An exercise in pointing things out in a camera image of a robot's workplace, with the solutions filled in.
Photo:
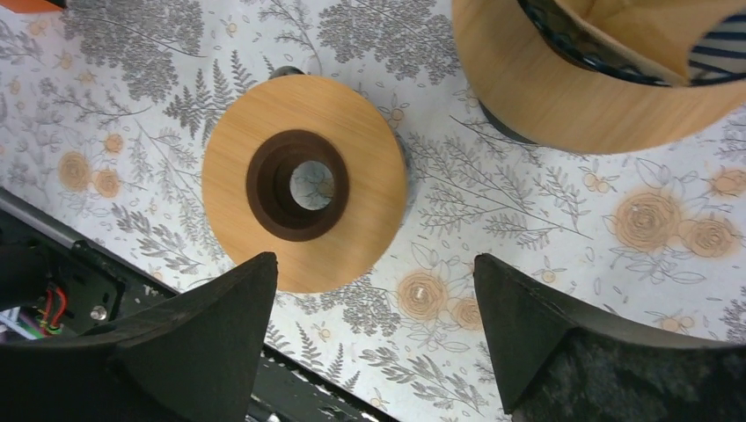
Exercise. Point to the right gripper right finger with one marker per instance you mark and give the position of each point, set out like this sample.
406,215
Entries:
558,358

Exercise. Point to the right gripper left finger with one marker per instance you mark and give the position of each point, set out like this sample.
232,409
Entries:
193,357

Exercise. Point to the wooden ring holder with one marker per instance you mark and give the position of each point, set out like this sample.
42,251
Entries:
308,169
538,96

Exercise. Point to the single brown paper filter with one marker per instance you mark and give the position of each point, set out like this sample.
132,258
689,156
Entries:
683,43

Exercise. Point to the blue glass dripper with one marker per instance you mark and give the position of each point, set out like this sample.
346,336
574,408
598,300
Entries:
574,45

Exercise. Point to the orange coffee filter box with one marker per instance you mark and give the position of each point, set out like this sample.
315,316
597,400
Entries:
33,6

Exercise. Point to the clear glass carafe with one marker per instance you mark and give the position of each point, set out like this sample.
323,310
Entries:
285,71

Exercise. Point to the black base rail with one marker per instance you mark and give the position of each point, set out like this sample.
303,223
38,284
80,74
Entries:
57,283

